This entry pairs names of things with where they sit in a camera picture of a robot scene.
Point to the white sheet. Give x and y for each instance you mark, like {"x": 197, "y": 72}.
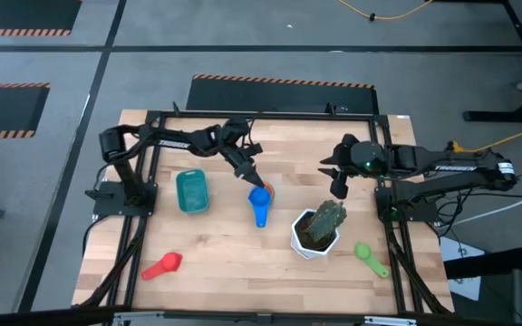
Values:
{"x": 469, "y": 290}

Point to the green cactus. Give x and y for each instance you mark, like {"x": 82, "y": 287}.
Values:
{"x": 326, "y": 219}

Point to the orange measuring cup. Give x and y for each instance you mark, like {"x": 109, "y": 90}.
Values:
{"x": 271, "y": 190}

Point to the white plant pot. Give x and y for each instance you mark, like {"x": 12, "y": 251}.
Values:
{"x": 310, "y": 254}

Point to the red measuring cup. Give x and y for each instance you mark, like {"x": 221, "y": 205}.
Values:
{"x": 170, "y": 262}

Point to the black hazard-striped floor mat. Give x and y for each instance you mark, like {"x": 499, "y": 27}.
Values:
{"x": 279, "y": 97}
{"x": 2, "y": 111}
{"x": 21, "y": 13}

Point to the black desk leg frame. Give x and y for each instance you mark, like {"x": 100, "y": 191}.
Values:
{"x": 492, "y": 116}

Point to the green measuring cup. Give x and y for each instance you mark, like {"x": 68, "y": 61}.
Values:
{"x": 363, "y": 251}

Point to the black floor beam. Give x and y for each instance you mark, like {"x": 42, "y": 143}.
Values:
{"x": 492, "y": 265}

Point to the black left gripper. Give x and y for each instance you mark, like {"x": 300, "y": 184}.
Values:
{"x": 243, "y": 151}

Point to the teal plastic basket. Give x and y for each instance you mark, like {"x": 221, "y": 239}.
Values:
{"x": 193, "y": 192}

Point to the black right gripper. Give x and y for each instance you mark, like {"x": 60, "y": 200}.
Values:
{"x": 367, "y": 158}

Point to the blue measuring cup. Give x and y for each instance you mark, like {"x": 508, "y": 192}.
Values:
{"x": 261, "y": 217}

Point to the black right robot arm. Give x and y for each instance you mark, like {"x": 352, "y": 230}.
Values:
{"x": 456, "y": 168}

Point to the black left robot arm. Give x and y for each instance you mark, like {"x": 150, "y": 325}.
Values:
{"x": 175, "y": 142}

